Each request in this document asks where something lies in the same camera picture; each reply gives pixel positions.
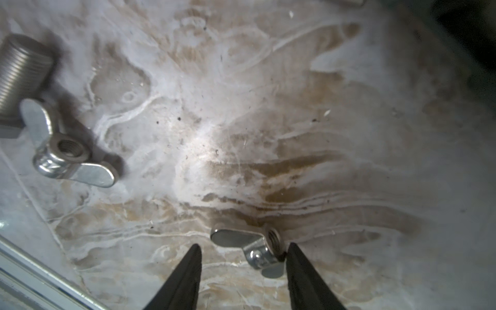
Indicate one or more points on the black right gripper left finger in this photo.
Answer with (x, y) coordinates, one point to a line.
(181, 289)

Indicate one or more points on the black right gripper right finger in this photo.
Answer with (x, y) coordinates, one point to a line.
(307, 289)

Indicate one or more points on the silver wing nut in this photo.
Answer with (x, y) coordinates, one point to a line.
(263, 247)
(59, 155)

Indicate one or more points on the clear plastic organizer box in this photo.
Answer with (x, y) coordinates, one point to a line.
(467, 28)

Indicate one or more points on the large hex bolt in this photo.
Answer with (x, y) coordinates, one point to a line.
(25, 65)

